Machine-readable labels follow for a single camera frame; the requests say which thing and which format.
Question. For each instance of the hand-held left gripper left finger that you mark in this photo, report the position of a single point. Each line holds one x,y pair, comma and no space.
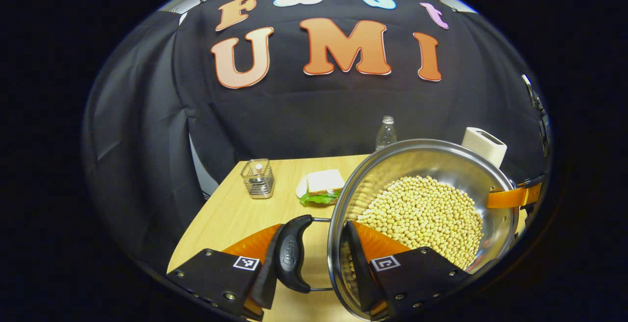
265,290

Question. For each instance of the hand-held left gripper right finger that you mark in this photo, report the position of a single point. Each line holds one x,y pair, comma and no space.
360,273

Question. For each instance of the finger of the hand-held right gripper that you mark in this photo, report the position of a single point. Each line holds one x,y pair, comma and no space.
510,198

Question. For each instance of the white toaster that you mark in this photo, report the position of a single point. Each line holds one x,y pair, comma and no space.
483,145

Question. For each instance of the pile of soybeans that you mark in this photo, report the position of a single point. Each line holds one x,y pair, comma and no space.
422,214

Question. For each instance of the sandwich with lettuce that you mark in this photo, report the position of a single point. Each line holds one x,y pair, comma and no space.
324,182

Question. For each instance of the small plate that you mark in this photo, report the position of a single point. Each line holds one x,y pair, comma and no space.
300,187

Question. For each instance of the clear plastic water bottle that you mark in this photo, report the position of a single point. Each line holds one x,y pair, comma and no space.
385,135

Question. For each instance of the black backdrop cloth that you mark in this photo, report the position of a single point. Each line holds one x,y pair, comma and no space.
319,116

